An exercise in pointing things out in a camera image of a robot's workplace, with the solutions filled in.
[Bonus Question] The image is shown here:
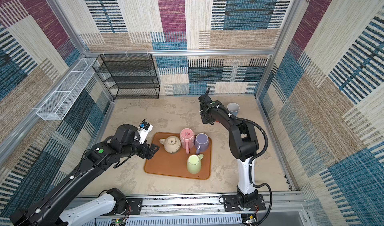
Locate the blue polka dot mug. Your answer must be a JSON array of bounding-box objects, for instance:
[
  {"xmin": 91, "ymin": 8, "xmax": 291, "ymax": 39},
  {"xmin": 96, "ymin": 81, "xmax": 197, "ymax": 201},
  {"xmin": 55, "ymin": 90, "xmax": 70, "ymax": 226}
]
[{"xmin": 227, "ymin": 102, "xmax": 240, "ymax": 116}]

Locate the beige speckled mug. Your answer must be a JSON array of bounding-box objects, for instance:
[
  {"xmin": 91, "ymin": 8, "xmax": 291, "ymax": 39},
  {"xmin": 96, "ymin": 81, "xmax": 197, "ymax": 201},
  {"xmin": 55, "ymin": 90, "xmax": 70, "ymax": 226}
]
[{"xmin": 160, "ymin": 136, "xmax": 181, "ymax": 154}]

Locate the purple mug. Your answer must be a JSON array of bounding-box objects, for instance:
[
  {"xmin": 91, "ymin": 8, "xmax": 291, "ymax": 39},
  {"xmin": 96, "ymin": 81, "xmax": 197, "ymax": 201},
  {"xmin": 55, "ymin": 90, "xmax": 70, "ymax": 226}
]
[{"xmin": 195, "ymin": 133, "xmax": 210, "ymax": 154}]

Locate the pink patterned mug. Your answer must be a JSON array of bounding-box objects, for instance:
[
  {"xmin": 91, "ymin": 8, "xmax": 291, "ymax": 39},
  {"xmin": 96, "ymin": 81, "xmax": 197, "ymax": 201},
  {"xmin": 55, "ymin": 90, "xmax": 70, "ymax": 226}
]
[{"xmin": 180, "ymin": 128, "xmax": 195, "ymax": 155}]

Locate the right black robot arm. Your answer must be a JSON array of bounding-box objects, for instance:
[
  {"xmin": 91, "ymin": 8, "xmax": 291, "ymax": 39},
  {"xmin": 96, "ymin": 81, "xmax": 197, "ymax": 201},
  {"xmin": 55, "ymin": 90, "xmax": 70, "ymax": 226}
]
[{"xmin": 199, "ymin": 89, "xmax": 259, "ymax": 209}]

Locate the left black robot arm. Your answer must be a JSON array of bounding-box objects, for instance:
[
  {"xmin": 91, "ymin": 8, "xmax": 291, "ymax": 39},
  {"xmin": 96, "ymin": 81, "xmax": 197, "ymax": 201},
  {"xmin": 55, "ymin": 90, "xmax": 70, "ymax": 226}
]
[{"xmin": 10, "ymin": 121, "xmax": 159, "ymax": 226}]

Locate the light green mug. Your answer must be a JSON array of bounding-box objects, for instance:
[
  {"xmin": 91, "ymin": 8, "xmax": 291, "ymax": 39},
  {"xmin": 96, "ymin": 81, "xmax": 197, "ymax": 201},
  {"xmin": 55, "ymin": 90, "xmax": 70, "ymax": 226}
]
[{"xmin": 187, "ymin": 154, "xmax": 204, "ymax": 174}]

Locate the brown rectangular tray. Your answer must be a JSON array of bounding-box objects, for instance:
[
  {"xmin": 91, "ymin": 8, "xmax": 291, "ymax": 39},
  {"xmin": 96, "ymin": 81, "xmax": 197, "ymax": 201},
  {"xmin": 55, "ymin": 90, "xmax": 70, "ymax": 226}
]
[{"xmin": 144, "ymin": 132, "xmax": 212, "ymax": 180}]

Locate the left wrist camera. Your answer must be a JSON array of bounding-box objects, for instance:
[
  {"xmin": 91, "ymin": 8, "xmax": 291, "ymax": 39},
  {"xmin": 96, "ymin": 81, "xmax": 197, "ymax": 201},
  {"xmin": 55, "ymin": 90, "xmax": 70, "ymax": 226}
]
[{"xmin": 139, "ymin": 120, "xmax": 153, "ymax": 145}]

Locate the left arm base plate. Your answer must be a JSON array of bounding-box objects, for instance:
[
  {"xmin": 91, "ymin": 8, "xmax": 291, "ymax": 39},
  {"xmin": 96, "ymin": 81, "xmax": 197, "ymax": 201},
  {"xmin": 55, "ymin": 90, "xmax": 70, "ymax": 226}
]
[{"xmin": 124, "ymin": 198, "xmax": 143, "ymax": 217}]

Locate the black wire shelf rack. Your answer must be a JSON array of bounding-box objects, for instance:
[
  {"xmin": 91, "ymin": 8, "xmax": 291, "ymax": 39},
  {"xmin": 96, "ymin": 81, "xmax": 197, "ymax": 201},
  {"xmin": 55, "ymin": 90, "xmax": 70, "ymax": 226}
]
[{"xmin": 93, "ymin": 53, "xmax": 160, "ymax": 100}]

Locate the white wire mesh basket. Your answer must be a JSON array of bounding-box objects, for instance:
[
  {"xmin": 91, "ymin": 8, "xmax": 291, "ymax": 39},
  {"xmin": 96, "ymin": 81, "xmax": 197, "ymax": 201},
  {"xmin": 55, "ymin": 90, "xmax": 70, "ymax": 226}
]
[{"xmin": 37, "ymin": 58, "xmax": 96, "ymax": 121}]

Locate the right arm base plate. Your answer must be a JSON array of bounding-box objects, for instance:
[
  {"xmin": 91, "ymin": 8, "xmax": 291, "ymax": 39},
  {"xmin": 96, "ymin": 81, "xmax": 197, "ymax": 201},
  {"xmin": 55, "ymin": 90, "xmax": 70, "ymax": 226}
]
[{"xmin": 219, "ymin": 194, "xmax": 267, "ymax": 212}]

